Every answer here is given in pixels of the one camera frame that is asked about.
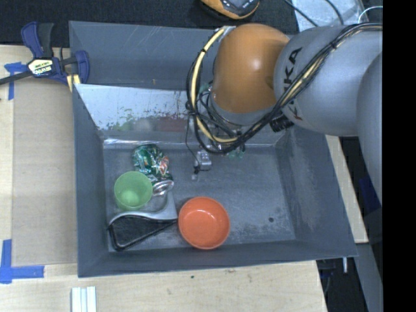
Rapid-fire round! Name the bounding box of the crushed green drink can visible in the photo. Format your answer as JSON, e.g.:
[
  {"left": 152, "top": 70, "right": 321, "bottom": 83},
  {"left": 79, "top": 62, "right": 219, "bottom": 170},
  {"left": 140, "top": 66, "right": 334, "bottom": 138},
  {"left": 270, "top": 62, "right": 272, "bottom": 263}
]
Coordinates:
[{"left": 131, "top": 143, "right": 176, "bottom": 198}]

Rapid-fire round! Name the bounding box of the orange plastic bowl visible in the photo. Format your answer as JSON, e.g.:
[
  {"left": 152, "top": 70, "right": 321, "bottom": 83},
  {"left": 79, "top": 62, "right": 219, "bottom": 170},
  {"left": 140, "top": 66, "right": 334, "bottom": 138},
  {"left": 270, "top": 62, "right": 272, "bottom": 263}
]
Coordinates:
[{"left": 177, "top": 196, "right": 231, "bottom": 251}]

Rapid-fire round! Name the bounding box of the grey metal bin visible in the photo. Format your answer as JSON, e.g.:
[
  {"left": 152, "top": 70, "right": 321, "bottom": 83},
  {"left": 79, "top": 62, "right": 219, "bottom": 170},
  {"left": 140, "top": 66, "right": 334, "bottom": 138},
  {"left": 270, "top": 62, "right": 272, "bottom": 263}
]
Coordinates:
[{"left": 68, "top": 20, "right": 359, "bottom": 278}]

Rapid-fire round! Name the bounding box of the green plastic cup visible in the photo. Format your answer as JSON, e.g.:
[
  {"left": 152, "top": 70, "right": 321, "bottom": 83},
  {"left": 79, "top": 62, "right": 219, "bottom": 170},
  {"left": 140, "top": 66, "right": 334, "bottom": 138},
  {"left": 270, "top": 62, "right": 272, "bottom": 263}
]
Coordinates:
[{"left": 113, "top": 170, "right": 154, "bottom": 212}]

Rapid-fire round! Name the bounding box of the black and silver triangular tool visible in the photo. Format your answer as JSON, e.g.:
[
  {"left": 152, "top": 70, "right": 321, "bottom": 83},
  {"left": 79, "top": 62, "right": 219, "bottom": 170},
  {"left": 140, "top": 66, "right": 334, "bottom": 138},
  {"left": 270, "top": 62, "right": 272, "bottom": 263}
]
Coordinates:
[{"left": 107, "top": 190, "right": 179, "bottom": 253}]

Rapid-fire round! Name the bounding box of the black cylinder on white bracket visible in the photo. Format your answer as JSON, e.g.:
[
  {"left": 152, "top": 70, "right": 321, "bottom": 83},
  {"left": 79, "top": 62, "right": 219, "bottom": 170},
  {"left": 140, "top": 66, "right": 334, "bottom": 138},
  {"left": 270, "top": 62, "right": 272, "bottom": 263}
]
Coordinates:
[{"left": 268, "top": 114, "right": 295, "bottom": 134}]

